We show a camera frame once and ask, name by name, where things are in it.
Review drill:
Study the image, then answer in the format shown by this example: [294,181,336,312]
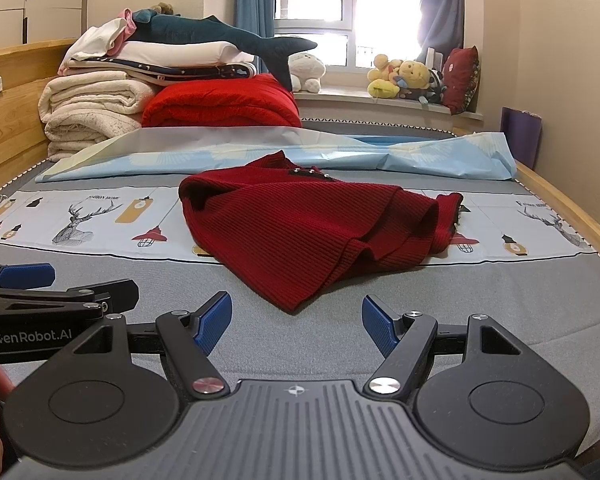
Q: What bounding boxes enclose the dark red knit sweater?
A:
[178,152,464,313]

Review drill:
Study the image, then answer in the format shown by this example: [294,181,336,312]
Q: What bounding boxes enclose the printed deer bed sheet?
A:
[0,185,598,267]

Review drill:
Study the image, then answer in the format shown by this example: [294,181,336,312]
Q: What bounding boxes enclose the cream folded blanket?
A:
[38,70,158,162]

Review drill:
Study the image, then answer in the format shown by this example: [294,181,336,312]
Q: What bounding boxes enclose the light blue folded sheet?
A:
[35,126,517,183]

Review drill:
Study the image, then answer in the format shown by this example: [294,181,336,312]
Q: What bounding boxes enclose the white folded bedding stack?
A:
[58,18,258,87]

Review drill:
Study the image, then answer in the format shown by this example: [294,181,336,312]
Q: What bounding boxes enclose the bright red folded blanket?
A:
[140,74,301,128]

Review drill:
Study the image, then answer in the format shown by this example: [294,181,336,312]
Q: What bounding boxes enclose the yellow bear plush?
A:
[367,54,446,105]

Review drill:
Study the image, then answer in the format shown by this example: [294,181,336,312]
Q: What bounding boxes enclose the dark teal shark plush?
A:
[131,9,317,91]

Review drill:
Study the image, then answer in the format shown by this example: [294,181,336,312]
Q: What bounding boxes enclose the dark red pillow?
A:
[442,46,480,115]

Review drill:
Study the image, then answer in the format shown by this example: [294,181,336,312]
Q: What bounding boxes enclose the white sheep plush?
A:
[288,52,326,93]

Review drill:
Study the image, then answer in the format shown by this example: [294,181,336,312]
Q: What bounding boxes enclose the grey blue right curtain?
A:
[417,0,465,62]

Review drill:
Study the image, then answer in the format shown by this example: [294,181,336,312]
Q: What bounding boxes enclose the window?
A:
[274,0,422,70]

